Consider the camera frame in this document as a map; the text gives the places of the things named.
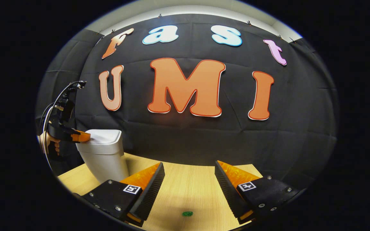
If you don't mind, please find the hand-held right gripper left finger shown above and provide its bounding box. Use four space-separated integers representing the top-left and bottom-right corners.
82 162 165 227

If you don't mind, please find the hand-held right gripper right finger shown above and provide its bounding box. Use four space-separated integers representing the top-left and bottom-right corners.
215 160 301 225

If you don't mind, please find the white desktop garbage bin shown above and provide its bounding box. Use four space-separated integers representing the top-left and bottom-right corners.
76 129 130 184

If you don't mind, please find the wooden desktop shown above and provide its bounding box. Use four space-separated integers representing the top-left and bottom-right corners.
57 152 264 231

